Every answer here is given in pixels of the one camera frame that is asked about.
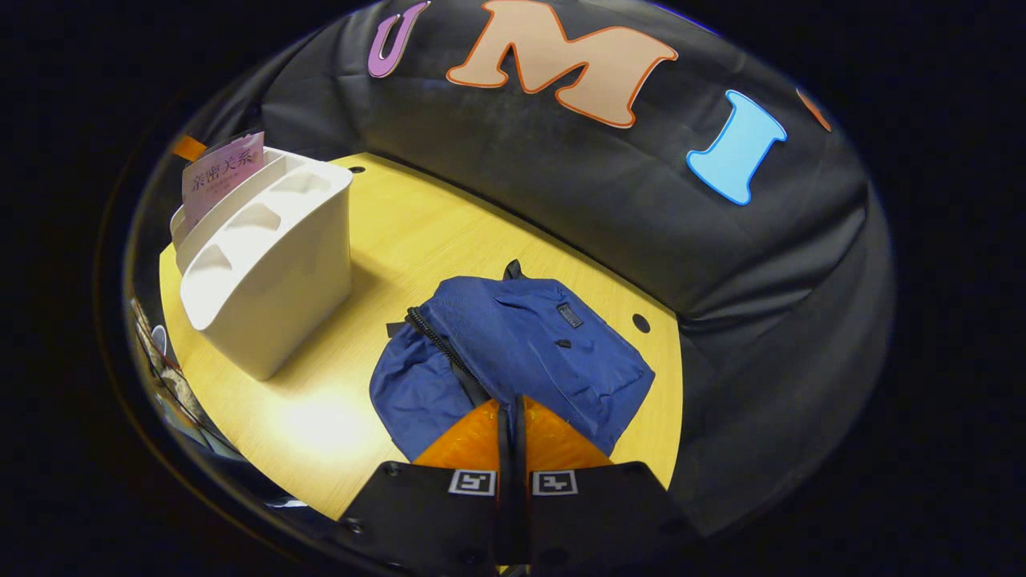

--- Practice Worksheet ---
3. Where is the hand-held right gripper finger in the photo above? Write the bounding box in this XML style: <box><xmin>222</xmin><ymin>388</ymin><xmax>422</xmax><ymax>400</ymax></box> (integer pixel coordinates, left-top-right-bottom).
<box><xmin>513</xmin><ymin>395</ymin><xmax>698</xmax><ymax>574</ymax></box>
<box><xmin>341</xmin><ymin>398</ymin><xmax>514</xmax><ymax>574</ymax></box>

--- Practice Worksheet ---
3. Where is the pink cover book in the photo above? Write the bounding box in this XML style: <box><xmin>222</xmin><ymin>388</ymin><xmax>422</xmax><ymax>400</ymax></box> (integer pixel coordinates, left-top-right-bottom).
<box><xmin>182</xmin><ymin>132</ymin><xmax>265</xmax><ymax>233</ymax></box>

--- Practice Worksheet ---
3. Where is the blue schoolbag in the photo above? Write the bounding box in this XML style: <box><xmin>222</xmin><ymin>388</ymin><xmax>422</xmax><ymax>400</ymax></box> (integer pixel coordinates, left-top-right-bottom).
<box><xmin>369</xmin><ymin>259</ymin><xmax>656</xmax><ymax>464</ymax></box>

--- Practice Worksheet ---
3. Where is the white plastic bookshelf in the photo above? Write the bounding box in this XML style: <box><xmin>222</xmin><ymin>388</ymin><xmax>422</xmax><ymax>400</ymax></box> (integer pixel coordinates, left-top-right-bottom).
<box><xmin>170</xmin><ymin>147</ymin><xmax>354</xmax><ymax>381</ymax></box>

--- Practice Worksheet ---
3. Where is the blurry mixed clutter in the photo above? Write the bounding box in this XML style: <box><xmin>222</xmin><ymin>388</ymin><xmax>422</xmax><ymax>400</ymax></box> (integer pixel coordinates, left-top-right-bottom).
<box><xmin>131</xmin><ymin>297</ymin><xmax>245</xmax><ymax>462</ymax></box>

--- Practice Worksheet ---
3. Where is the black backdrop cloth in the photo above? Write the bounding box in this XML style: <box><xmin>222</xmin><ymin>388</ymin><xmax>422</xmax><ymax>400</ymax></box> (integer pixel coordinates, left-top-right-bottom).
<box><xmin>128</xmin><ymin>0</ymin><xmax>895</xmax><ymax>538</ymax></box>

